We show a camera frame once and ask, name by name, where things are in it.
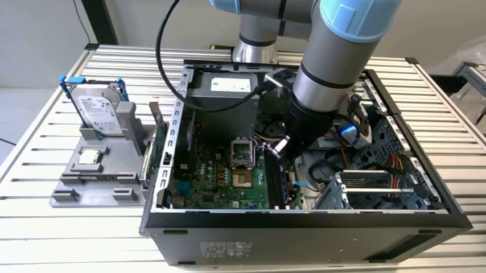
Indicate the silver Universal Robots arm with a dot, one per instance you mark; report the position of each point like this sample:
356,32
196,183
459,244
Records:
330,71

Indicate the black RAM slot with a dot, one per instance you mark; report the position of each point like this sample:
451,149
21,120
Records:
270,182
275,182

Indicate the black cooling fan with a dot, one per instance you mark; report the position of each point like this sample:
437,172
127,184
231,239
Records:
271,129

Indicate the grey power supply unit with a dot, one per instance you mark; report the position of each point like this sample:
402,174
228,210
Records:
223,122

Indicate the perforated metal panel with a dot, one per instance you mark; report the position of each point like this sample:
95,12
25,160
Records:
383,142

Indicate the silver metal drive cage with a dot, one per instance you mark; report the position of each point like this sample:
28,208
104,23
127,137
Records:
364,177

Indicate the CPU socket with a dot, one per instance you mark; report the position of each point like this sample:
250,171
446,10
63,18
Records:
242,179

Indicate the green motherboard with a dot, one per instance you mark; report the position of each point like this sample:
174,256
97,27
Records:
247,196

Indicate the green graphics card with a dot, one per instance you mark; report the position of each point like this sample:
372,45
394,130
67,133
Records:
161,130

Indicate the yellow black plug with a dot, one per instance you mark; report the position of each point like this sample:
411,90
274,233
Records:
212,47

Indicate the black PC case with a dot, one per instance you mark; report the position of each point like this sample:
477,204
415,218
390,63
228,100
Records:
266,241

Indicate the grey parts rack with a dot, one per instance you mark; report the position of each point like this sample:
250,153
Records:
117,148

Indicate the clear plastic sheet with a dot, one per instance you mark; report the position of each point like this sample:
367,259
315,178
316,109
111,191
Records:
470,51

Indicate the hard disk in blue carrier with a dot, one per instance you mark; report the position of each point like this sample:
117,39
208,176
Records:
96,109

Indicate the silver CPU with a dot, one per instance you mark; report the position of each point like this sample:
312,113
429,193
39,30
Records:
88,156

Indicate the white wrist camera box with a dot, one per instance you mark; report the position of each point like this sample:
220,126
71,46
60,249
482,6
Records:
352,135

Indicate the grey metal frame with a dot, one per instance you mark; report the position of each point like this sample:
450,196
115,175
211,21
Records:
473,71

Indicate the black frame post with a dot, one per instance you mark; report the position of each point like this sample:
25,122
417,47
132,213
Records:
100,22

